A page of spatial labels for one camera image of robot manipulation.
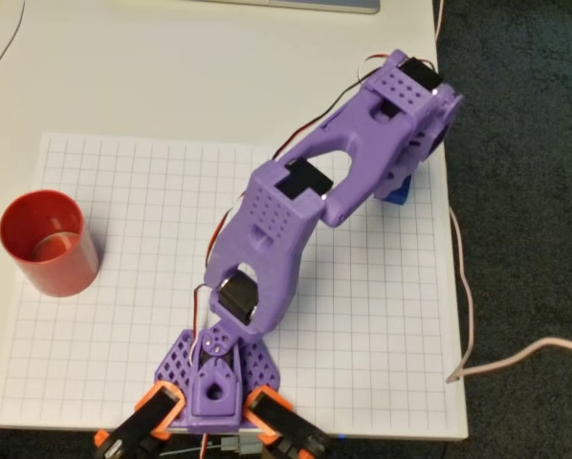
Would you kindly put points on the blue toy brick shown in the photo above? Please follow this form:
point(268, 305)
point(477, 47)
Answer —
point(397, 197)

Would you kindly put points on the purple 3D-printed robot arm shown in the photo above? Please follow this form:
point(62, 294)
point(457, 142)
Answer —
point(267, 225)

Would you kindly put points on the red cup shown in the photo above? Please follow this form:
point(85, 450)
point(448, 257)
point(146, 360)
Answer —
point(66, 272)

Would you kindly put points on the silver laptop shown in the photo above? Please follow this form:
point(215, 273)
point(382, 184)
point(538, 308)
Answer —
point(291, 6)

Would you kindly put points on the black orange table clamp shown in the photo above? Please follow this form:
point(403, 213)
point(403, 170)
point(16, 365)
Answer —
point(286, 425)
point(142, 425)

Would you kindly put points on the grey connector block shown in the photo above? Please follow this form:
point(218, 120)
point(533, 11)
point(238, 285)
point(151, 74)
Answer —
point(240, 447)

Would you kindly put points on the white grid paper sheet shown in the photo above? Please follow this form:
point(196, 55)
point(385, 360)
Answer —
point(99, 334)

